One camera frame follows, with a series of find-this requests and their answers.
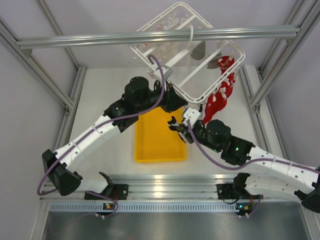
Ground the white plastic clip hanger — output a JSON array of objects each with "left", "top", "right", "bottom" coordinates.
[{"left": 129, "top": 2, "right": 246, "bottom": 104}]

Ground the aluminium top crossbar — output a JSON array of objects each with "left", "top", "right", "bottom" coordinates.
[{"left": 16, "top": 25, "right": 301, "bottom": 49}]

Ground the red sock clipped on hanger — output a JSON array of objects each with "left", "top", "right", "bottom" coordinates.
[{"left": 202, "top": 55, "right": 236, "bottom": 124}]

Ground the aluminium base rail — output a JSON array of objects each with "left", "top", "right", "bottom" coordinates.
[{"left": 39, "top": 173, "right": 313, "bottom": 213}]

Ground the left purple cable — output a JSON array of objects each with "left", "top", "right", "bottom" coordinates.
[{"left": 36, "top": 54, "right": 167, "bottom": 196}]

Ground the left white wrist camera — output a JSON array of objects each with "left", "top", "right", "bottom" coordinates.
[{"left": 161, "top": 65, "right": 173, "bottom": 80}]

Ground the grey sock on hanger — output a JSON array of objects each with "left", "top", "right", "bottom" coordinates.
[{"left": 190, "top": 41, "right": 222, "bottom": 69}]

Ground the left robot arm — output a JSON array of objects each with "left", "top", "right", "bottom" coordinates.
[{"left": 42, "top": 76, "right": 187, "bottom": 199}]

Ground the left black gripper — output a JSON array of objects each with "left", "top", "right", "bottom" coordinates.
[{"left": 135, "top": 79, "right": 187, "bottom": 113}]

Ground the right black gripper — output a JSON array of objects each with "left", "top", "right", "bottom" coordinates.
[{"left": 176, "top": 121, "right": 222, "bottom": 153}]

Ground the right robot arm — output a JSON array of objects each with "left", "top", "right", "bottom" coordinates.
[{"left": 168, "top": 117, "right": 320, "bottom": 213}]

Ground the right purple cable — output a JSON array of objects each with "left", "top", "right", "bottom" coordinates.
[{"left": 186, "top": 119, "right": 320, "bottom": 175}]

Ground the striped black white sock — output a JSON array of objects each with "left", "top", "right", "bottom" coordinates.
[{"left": 167, "top": 116, "right": 187, "bottom": 143}]

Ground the purple cable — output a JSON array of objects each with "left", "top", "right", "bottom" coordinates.
[
  {"left": 36, "top": 54, "right": 167, "bottom": 196},
  {"left": 186, "top": 119, "right": 320, "bottom": 175}
]

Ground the yellow plastic tray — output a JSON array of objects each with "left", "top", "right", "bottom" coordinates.
[{"left": 134, "top": 107, "right": 187, "bottom": 164}]

